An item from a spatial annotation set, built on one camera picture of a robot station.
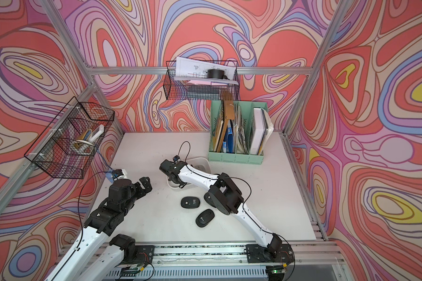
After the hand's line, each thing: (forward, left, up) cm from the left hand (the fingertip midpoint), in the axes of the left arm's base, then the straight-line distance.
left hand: (143, 182), depth 78 cm
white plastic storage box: (+20, -25, -14) cm, 34 cm away
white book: (+25, -56, +10) cm, 62 cm away
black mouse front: (-11, -28, -15) cm, 33 cm away
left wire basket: (+9, +32, +12) cm, 35 cm away
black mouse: (-3, -20, -14) cm, 25 cm away
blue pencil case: (-4, +6, +14) cm, 15 cm away
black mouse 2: (-15, -31, +16) cm, 37 cm away
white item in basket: (+15, +19, +17) cm, 29 cm away
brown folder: (+28, -39, +16) cm, 51 cm away
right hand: (+12, -20, -15) cm, 28 cm away
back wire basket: (+53, -12, +14) cm, 56 cm away
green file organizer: (+27, -45, +6) cm, 52 cm away
